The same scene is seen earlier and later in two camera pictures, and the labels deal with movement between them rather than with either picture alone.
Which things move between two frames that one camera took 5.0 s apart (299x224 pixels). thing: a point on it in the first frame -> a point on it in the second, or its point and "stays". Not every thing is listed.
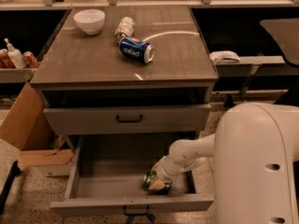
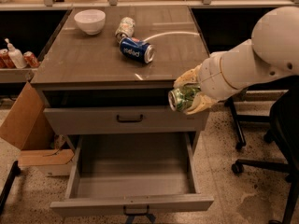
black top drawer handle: (131, 120) stays
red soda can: (30, 59) stays
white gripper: (163, 170) -> (212, 77)
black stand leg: (15, 172) stays
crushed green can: (148, 178) -> (180, 98)
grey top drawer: (131, 119) stays
